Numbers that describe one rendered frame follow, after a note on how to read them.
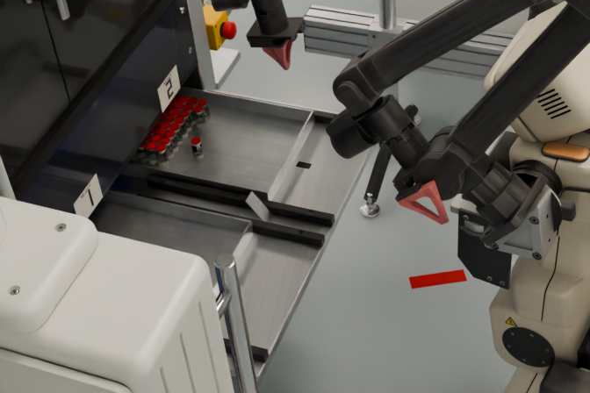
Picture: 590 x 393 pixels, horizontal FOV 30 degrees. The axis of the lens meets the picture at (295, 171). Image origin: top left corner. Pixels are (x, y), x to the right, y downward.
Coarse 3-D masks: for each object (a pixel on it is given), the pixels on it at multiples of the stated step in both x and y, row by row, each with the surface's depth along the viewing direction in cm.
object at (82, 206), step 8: (96, 176) 203; (88, 184) 201; (96, 184) 204; (96, 192) 204; (80, 200) 199; (88, 200) 202; (96, 200) 205; (80, 208) 200; (88, 208) 202; (88, 216) 203
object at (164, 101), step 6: (174, 72) 225; (168, 78) 223; (174, 78) 226; (162, 84) 222; (168, 84) 224; (174, 84) 226; (162, 90) 222; (174, 90) 227; (162, 96) 223; (168, 96) 225; (162, 102) 223; (168, 102) 225; (162, 108) 224
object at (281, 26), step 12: (264, 12) 208; (276, 12) 207; (264, 24) 209; (276, 24) 209; (288, 24) 211; (300, 24) 211; (252, 36) 212; (264, 36) 210; (276, 36) 209; (288, 36) 208
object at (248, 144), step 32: (192, 96) 242; (224, 96) 239; (192, 128) 236; (224, 128) 235; (256, 128) 235; (288, 128) 234; (192, 160) 229; (224, 160) 228; (256, 160) 227; (288, 160) 223; (256, 192) 216
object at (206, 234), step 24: (120, 192) 219; (96, 216) 219; (120, 216) 218; (144, 216) 218; (168, 216) 217; (192, 216) 215; (216, 216) 212; (144, 240) 213; (168, 240) 212; (192, 240) 212; (216, 240) 211; (240, 240) 206; (216, 288) 199
